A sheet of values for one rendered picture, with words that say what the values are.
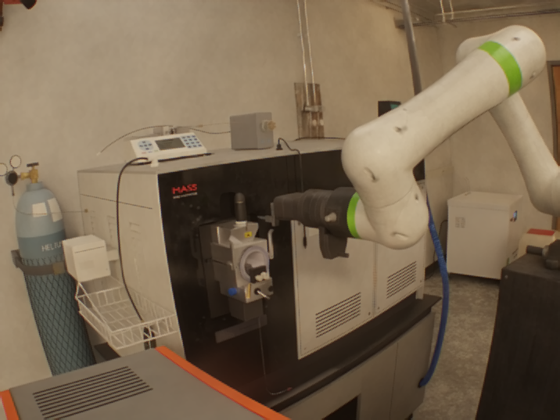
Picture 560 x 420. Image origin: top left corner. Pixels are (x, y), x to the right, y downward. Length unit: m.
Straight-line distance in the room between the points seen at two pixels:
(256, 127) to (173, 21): 1.12
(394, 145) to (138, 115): 1.73
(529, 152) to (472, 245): 3.16
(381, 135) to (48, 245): 1.34
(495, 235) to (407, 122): 3.45
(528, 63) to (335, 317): 1.04
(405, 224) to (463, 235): 3.51
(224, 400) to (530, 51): 0.82
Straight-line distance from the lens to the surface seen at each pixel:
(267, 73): 2.78
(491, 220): 4.09
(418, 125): 0.70
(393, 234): 0.75
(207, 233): 1.11
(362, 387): 1.68
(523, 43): 0.88
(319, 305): 1.42
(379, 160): 0.67
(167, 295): 1.09
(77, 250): 1.27
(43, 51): 2.14
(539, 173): 1.13
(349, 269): 1.50
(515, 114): 1.06
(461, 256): 4.30
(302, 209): 0.89
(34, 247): 1.73
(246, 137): 1.56
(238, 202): 1.07
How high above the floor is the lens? 1.51
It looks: 9 degrees down
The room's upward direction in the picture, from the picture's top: 4 degrees counter-clockwise
